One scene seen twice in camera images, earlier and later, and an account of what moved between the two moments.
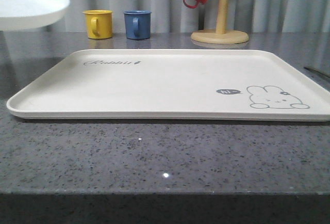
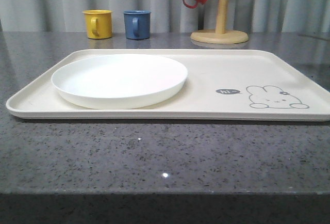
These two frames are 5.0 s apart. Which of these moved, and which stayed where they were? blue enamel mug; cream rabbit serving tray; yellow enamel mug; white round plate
Moved: white round plate
Stayed: blue enamel mug; cream rabbit serving tray; yellow enamel mug
